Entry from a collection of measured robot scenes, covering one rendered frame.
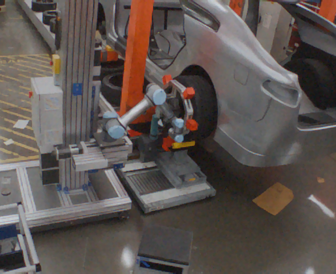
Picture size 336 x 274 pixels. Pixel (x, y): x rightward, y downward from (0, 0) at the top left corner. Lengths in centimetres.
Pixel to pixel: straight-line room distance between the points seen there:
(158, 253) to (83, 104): 131
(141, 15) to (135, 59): 43
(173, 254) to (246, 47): 173
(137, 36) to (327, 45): 230
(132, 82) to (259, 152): 148
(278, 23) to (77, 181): 582
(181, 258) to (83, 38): 179
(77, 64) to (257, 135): 152
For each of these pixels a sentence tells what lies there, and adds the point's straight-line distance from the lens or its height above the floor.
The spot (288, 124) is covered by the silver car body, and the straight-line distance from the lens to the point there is 304.
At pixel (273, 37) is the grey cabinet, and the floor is 81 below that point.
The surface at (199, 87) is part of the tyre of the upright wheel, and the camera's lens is 357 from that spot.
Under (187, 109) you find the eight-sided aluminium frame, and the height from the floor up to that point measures 98.
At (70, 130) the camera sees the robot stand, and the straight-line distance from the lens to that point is 319.
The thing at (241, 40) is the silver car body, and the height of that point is 171.
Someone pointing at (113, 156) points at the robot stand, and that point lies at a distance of 321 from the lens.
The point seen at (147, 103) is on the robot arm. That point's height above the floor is 121.
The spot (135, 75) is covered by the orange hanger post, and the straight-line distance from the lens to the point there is 380.
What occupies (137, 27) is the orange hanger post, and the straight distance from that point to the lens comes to 364.
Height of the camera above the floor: 243
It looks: 29 degrees down
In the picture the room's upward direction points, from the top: 9 degrees clockwise
